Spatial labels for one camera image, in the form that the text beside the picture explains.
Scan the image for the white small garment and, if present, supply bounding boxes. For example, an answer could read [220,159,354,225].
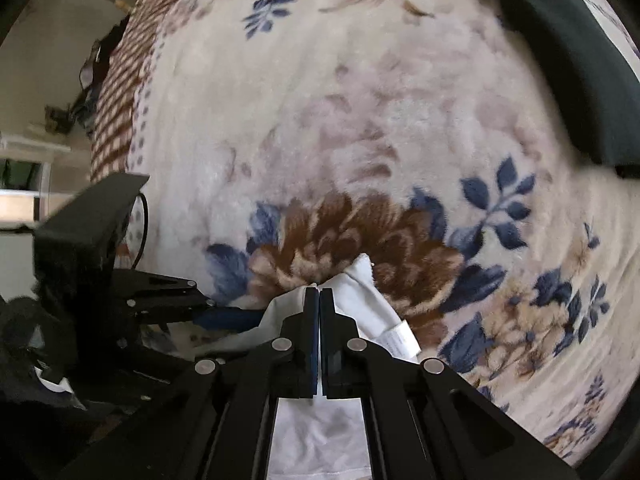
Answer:
[198,254,420,479]

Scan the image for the white shelf furniture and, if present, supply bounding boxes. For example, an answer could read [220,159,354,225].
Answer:
[1,131,72,224]

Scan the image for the dark clutter beside bed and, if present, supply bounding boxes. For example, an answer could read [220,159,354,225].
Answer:
[44,15,129,138]

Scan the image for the floral plush bed blanket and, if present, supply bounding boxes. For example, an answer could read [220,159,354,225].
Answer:
[91,0,639,466]

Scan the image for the folded black garment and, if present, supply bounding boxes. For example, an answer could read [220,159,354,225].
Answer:
[499,0,639,179]

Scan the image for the black cable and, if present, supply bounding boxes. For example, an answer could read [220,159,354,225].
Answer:
[128,192,151,271]

